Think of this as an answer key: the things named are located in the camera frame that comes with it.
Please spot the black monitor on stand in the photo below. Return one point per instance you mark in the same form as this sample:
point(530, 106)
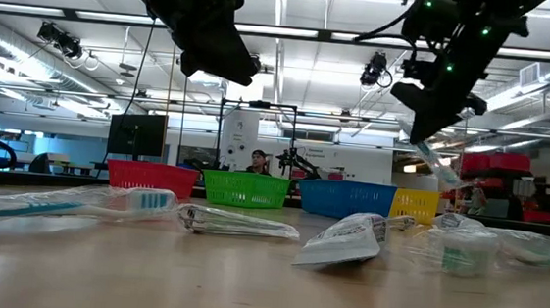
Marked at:
point(136, 135)

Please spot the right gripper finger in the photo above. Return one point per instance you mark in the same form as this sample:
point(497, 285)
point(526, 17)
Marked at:
point(440, 113)
point(416, 106)

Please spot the person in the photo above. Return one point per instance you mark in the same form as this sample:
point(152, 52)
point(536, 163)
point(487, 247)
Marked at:
point(258, 160)

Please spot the silver ventilation duct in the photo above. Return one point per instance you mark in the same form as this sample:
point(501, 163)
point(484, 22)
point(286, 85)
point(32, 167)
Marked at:
point(26, 63)

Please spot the yellow plastic basket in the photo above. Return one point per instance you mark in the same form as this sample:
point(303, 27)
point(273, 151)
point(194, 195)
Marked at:
point(416, 204)

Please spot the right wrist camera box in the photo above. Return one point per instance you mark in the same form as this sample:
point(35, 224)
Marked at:
point(417, 69)

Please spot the white green jar in wrap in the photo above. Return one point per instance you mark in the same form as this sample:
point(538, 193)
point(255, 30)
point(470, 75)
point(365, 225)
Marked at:
point(466, 253)

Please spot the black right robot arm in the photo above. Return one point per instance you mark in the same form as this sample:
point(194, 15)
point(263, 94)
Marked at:
point(492, 14)

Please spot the red storage bin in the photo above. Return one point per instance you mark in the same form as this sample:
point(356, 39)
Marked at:
point(475, 162)
point(510, 162)
point(540, 216)

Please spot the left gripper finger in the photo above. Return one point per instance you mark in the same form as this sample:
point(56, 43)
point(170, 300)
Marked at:
point(203, 62)
point(238, 57)

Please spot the white pillar with signs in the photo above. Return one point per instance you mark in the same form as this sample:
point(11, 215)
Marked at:
point(239, 136)

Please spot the green plastic basket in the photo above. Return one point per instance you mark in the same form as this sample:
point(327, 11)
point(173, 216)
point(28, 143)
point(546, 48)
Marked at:
point(245, 190)

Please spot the white tube with black print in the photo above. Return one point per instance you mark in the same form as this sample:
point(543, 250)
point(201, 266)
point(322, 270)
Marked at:
point(342, 240)

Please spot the black overhead frame bar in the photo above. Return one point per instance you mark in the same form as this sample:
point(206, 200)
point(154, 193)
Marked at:
point(324, 35)

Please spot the black background robot arm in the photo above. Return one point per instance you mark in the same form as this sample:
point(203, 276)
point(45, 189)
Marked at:
point(299, 165)

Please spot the black background rig frame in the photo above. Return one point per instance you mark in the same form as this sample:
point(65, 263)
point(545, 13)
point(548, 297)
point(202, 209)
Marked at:
point(259, 104)

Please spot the small flat clear packet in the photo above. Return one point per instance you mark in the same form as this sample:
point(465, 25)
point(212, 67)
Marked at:
point(401, 222)

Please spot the blue white wrapped toothbrush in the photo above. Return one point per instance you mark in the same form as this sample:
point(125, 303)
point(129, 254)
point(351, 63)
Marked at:
point(79, 205)

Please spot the clear packet with black print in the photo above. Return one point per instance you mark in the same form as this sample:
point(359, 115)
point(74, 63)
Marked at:
point(235, 223)

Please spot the dark office chair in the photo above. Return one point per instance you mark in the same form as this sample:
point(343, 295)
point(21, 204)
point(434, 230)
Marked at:
point(38, 164)

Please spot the clear packaged floss right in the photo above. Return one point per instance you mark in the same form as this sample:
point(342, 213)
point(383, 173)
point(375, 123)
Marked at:
point(538, 248)

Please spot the blue plastic basket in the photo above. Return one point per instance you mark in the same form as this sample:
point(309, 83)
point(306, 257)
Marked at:
point(345, 199)

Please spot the red plastic basket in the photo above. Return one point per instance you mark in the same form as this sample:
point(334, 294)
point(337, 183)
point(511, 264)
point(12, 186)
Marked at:
point(150, 178)

